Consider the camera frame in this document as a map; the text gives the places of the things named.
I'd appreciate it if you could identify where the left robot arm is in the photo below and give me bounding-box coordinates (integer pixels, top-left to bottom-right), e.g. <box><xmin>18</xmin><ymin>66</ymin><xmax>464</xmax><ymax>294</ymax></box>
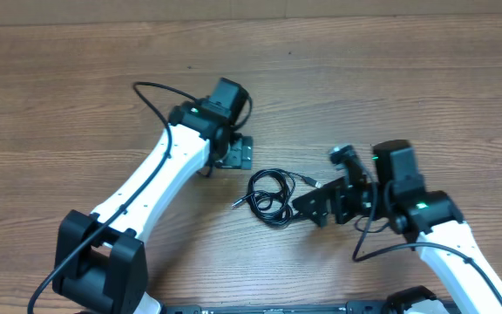
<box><xmin>46</xmin><ymin>78</ymin><xmax>253</xmax><ymax>313</ymax></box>

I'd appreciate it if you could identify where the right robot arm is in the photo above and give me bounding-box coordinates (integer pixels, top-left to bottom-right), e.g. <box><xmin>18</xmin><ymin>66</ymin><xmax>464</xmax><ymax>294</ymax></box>
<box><xmin>292</xmin><ymin>140</ymin><xmax>502</xmax><ymax>313</ymax></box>

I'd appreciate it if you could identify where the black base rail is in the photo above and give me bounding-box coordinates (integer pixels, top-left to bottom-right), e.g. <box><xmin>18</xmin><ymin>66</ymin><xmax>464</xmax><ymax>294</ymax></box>
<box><xmin>161</xmin><ymin>300</ymin><xmax>385</xmax><ymax>314</ymax></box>

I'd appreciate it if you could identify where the black USB cable coil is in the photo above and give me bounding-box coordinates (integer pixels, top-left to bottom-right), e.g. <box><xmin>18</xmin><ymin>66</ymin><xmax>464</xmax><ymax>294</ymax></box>
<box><xmin>231</xmin><ymin>168</ymin><xmax>322</xmax><ymax>228</ymax></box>

